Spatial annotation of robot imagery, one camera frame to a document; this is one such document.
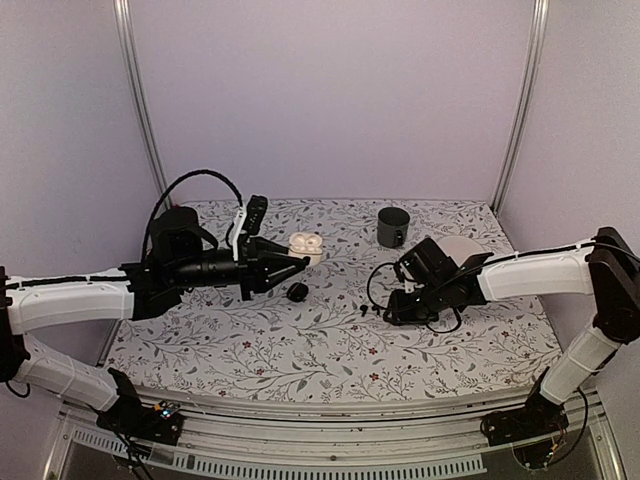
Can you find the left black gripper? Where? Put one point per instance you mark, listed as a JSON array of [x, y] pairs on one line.
[[250, 271]]

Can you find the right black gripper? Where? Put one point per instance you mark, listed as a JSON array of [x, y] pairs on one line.
[[401, 316]]

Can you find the cream earbud case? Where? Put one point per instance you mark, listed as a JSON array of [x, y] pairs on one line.
[[306, 245]]

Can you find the black earbud case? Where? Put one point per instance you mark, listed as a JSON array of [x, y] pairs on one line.
[[297, 292]]

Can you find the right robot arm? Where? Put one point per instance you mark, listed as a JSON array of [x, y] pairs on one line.
[[603, 267]]

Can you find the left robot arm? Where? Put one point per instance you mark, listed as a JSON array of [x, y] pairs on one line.
[[128, 292]]

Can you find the beige plate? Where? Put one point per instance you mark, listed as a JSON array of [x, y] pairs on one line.
[[459, 248]]

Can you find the dark green mug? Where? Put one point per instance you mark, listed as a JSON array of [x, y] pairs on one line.
[[392, 227]]

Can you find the floral table cloth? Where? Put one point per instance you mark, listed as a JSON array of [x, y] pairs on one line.
[[321, 349]]

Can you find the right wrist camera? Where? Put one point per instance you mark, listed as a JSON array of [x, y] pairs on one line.
[[412, 272]]

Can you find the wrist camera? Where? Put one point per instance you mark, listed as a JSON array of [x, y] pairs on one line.
[[412, 272], [248, 220]]

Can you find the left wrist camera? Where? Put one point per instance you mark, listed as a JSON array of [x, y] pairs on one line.
[[248, 220]]

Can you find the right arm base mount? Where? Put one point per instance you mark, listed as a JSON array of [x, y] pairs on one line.
[[535, 418]]

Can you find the aluminium front rail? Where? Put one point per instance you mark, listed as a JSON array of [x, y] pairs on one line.
[[418, 439]]

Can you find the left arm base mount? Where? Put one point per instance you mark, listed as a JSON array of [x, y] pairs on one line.
[[130, 418]]

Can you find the left aluminium frame post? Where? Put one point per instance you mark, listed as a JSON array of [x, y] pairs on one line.
[[125, 31]]

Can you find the aluminium frame post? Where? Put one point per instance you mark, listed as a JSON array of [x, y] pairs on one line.
[[534, 52], [125, 31]]

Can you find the right aluminium frame post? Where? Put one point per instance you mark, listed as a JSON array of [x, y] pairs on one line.
[[534, 52]]

